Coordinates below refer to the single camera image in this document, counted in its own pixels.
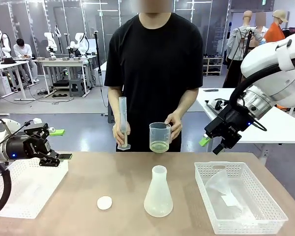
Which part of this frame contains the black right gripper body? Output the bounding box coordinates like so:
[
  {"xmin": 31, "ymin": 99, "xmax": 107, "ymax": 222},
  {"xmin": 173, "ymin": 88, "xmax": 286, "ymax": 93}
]
[{"xmin": 204, "ymin": 105, "xmax": 255, "ymax": 149}]

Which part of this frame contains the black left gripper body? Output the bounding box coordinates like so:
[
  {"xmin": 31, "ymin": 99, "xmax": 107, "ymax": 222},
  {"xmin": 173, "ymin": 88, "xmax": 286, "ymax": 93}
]
[{"xmin": 5, "ymin": 134, "xmax": 52, "ymax": 161}]

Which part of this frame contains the clear plastic funnel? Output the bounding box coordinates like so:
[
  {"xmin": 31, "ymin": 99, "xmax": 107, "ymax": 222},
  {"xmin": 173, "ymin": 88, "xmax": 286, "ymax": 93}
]
[{"xmin": 205, "ymin": 169, "xmax": 244, "ymax": 210}]

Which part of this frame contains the clear plastic measuring beaker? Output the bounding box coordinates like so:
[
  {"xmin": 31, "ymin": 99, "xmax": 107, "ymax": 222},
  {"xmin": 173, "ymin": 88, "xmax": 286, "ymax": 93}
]
[{"xmin": 148, "ymin": 122, "xmax": 174, "ymax": 154}]

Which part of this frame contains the white perforated basket with label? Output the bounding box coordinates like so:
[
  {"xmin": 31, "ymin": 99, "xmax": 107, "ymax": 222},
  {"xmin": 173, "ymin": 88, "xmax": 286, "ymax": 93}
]
[{"xmin": 194, "ymin": 161, "xmax": 289, "ymax": 235}]

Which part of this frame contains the round white flask cap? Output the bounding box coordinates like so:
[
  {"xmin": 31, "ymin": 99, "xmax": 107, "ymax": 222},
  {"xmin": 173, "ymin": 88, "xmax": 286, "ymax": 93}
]
[{"xmin": 96, "ymin": 196, "xmax": 113, "ymax": 211}]

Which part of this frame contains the translucent plastic conical flask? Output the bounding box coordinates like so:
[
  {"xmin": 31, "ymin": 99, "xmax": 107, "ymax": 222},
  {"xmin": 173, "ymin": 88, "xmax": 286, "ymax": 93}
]
[{"xmin": 144, "ymin": 165, "xmax": 175, "ymax": 218}]

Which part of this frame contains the clear plastic graduated cylinder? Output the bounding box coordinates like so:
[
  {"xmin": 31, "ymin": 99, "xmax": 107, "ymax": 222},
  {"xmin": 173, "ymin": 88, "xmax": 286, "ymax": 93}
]
[{"xmin": 117, "ymin": 96, "xmax": 132, "ymax": 151}]

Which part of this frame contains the person's right forearm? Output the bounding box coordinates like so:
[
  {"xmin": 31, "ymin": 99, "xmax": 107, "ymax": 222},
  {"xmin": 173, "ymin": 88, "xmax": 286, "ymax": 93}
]
[{"xmin": 107, "ymin": 88, "xmax": 125, "ymax": 125}]

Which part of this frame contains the person's left forearm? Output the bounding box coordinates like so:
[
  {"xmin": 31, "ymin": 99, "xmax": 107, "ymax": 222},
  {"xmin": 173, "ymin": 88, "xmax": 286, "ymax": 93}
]
[{"xmin": 173, "ymin": 88, "xmax": 199, "ymax": 120}]

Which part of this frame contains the person's left hand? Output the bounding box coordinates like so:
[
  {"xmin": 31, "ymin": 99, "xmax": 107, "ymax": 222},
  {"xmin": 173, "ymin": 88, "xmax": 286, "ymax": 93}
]
[{"xmin": 165, "ymin": 113, "xmax": 183, "ymax": 141}]

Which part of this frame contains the person's right hand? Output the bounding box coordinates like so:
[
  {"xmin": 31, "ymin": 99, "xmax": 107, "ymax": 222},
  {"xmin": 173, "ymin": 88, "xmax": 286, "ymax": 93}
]
[{"xmin": 112, "ymin": 119, "xmax": 132, "ymax": 146}]

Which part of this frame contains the black and white device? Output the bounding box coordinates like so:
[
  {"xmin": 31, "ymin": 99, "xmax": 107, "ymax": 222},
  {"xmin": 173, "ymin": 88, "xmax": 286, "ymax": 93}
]
[{"xmin": 205, "ymin": 98, "xmax": 231, "ymax": 112}]

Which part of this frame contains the white perforated plastic basket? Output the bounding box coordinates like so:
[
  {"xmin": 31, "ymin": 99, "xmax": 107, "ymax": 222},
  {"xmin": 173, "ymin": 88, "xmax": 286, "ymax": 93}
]
[{"xmin": 0, "ymin": 157, "xmax": 69, "ymax": 220}]

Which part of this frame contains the white side table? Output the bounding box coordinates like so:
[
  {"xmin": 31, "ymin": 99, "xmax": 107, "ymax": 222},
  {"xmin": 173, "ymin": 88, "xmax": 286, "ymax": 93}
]
[{"xmin": 196, "ymin": 87, "xmax": 295, "ymax": 164}]

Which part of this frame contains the white paper label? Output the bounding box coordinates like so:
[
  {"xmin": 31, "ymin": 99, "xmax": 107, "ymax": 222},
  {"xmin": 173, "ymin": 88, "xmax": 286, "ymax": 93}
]
[{"xmin": 221, "ymin": 193, "xmax": 239, "ymax": 207}]

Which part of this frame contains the grey plastic step stool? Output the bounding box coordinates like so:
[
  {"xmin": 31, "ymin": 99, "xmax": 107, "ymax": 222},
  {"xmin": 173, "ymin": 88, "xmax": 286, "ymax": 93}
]
[{"xmin": 68, "ymin": 78, "xmax": 86, "ymax": 98}]

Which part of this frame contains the wooden shoe shelf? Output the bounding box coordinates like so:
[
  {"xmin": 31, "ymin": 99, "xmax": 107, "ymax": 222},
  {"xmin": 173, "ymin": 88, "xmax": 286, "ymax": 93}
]
[{"xmin": 202, "ymin": 56, "xmax": 224, "ymax": 77}]

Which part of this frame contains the white desk with robots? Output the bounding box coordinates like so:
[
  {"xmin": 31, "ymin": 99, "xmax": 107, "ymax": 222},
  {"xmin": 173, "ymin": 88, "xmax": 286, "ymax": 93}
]
[{"xmin": 35, "ymin": 57, "xmax": 94, "ymax": 96}]

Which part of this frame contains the white desk with seated person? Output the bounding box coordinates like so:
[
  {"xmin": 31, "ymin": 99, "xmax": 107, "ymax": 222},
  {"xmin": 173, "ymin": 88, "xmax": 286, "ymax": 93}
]
[{"xmin": 0, "ymin": 59, "xmax": 34, "ymax": 102}]

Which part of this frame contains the seated person in white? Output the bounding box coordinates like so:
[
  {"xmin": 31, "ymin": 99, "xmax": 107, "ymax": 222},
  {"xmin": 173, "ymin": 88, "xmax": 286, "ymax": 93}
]
[{"xmin": 13, "ymin": 38, "xmax": 40, "ymax": 85}]

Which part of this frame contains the mannequin in grey shirt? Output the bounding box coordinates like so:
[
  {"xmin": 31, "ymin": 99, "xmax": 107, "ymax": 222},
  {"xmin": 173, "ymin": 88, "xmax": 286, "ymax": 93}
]
[{"xmin": 226, "ymin": 10, "xmax": 264, "ymax": 89}]

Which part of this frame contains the black tripod pole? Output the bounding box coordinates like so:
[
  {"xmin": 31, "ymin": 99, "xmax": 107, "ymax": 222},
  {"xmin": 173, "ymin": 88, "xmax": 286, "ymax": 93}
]
[{"xmin": 93, "ymin": 30, "xmax": 103, "ymax": 87}]

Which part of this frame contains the person in black t-shirt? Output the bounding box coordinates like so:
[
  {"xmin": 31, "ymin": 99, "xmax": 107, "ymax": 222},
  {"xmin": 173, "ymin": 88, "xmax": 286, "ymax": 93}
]
[{"xmin": 104, "ymin": 0, "xmax": 204, "ymax": 153}]

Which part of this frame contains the mannequin in orange with cap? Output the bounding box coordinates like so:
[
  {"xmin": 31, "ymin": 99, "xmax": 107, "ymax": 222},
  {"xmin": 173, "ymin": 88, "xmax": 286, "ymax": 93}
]
[{"xmin": 263, "ymin": 9, "xmax": 289, "ymax": 43}]

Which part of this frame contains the thin black right gripper cable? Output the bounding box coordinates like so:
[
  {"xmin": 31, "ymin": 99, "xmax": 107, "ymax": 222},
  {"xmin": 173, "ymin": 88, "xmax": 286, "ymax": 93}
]
[{"xmin": 252, "ymin": 118, "xmax": 267, "ymax": 131}]

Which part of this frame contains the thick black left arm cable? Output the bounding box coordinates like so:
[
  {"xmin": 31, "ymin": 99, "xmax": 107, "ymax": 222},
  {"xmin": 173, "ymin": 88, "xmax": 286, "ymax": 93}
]
[{"xmin": 0, "ymin": 152, "xmax": 12, "ymax": 218}]

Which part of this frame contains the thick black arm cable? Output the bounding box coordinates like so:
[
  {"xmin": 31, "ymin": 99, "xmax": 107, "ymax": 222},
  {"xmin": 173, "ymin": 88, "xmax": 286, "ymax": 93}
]
[
  {"xmin": 0, "ymin": 152, "xmax": 12, "ymax": 218},
  {"xmin": 229, "ymin": 64, "xmax": 286, "ymax": 109}
]

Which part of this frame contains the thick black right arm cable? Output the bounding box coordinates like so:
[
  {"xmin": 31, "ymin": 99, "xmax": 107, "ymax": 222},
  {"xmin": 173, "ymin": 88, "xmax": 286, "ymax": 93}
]
[{"xmin": 229, "ymin": 64, "xmax": 286, "ymax": 109}]

